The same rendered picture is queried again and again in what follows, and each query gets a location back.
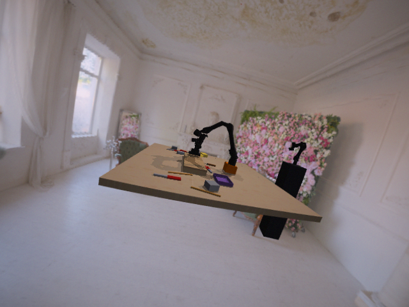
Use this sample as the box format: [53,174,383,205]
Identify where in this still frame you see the tan panel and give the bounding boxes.
[183,153,207,175]

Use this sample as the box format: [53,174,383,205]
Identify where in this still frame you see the purple square tray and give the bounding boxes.
[213,173,234,187]

